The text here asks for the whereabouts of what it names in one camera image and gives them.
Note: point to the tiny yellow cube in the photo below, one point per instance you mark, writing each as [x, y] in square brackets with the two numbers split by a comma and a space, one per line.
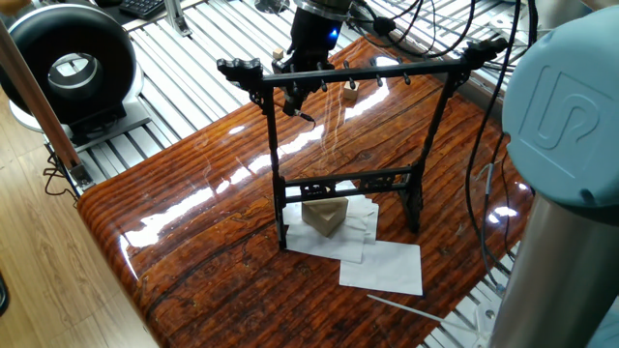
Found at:
[278, 51]

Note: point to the white paper sheet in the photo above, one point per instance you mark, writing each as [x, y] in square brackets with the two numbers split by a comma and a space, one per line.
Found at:
[295, 232]
[387, 269]
[366, 217]

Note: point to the large wooden block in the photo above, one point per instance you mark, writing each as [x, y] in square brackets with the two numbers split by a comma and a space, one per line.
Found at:
[325, 215]

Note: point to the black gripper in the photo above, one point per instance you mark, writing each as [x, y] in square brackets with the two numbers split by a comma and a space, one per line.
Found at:
[311, 41]

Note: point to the brown wooden pole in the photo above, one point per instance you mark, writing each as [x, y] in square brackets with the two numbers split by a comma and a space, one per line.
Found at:
[39, 97]

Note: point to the black round duct fan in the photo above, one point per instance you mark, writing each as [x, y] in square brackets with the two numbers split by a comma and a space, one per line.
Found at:
[29, 48]

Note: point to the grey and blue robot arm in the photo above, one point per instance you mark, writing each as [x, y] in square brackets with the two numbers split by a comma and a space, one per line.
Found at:
[571, 126]

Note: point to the small wooden cube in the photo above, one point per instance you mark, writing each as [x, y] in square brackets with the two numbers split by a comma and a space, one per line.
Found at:
[350, 94]

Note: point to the thin calligraphy brush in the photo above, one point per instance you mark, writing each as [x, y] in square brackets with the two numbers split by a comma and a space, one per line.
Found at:
[304, 117]

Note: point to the black keyboard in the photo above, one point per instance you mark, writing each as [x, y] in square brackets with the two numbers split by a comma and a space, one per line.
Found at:
[145, 8]

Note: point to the black metal pen rack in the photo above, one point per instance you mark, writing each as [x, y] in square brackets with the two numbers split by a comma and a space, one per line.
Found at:
[343, 182]

